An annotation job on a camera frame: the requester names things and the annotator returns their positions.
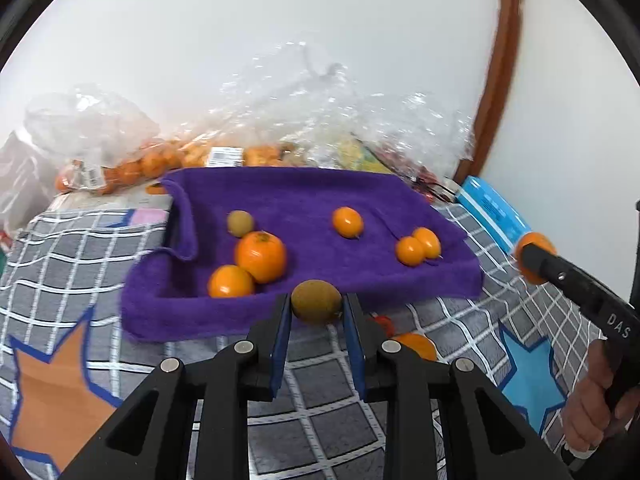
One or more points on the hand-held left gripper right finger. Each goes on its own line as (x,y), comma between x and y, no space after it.
(355,355)

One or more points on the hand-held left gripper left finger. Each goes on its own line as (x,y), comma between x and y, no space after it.
(282,350)

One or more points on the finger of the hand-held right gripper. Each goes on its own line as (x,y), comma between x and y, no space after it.
(565,280)

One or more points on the brown kiwi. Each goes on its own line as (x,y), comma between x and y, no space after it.
(316,301)

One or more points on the large orange tangerine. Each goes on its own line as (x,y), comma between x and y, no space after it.
(260,256)

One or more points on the oval orange citrus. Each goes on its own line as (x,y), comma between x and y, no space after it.
(431,241)

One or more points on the person's right hand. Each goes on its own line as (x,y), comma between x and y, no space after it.
(585,405)

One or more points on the small red fruit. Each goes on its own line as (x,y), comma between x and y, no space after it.
(384,321)

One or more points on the large orange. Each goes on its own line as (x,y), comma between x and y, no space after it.
(420,345)

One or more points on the blue tissue pack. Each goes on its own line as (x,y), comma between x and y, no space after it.
(492,210)

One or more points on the small orange citrus with stem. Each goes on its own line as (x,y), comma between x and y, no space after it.
(347,221)

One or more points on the small green kiwi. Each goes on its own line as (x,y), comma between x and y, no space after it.
(240,222)

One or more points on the purple towel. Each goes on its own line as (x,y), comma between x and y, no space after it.
(310,195)

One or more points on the clear bag of red fruit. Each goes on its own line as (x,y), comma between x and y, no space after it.
(425,160)

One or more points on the clear bag with yellow contents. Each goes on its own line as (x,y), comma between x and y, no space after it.
(350,152)

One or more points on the grey checked bed sheet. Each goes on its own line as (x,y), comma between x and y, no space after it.
(75,270)

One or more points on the clear bag of tangerines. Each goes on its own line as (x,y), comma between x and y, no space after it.
(260,125)
(110,145)

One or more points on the white plastic bag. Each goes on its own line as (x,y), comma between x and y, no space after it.
(22,180)

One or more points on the brown wooden door frame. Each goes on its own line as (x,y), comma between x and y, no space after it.
(495,60)

